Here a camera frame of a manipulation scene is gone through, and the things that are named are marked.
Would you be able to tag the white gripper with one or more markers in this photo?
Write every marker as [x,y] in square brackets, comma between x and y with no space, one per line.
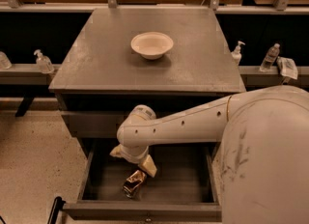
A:
[136,155]

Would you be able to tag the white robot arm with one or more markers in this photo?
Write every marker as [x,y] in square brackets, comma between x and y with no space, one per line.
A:
[264,138]

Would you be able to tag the grey open middle drawer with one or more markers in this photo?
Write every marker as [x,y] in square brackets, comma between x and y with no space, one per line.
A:
[182,189]

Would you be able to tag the grey top drawer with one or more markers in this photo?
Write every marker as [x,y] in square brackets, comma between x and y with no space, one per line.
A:
[93,124]

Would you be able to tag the grey drawer cabinet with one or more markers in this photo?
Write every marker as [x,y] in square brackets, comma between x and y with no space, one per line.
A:
[101,72]

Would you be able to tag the white bowl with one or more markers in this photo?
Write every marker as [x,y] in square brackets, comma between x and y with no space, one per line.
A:
[151,45]

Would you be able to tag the clear sanitizer pump bottle left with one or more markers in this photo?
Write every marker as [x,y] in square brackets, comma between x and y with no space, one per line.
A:
[43,62]

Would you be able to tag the white pump bottle right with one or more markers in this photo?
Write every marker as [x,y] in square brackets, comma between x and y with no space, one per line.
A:
[236,53]

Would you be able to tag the clear water bottle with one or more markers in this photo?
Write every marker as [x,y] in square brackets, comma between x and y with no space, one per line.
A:
[270,58]

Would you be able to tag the white packet on shelf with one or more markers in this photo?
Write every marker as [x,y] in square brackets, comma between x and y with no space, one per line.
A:
[287,68]

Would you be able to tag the black handle bottom left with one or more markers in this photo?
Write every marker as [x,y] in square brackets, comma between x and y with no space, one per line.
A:
[56,215]

